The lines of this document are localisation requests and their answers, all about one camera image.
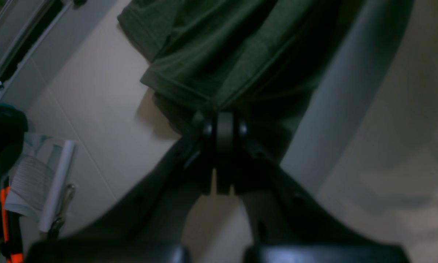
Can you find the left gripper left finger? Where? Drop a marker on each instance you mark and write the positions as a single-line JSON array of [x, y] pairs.
[[146, 225]]

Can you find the white paper manual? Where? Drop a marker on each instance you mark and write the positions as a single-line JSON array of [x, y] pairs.
[[39, 177]]

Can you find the silver carabiner clip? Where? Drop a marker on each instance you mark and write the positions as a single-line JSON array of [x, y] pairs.
[[60, 217]]

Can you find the orange black utility knife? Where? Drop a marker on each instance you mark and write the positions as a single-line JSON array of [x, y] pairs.
[[11, 248]]

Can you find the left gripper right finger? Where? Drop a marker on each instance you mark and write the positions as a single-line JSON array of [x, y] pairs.
[[288, 225]]

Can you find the dark green t-shirt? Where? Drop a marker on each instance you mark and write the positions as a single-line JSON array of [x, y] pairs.
[[262, 58]]

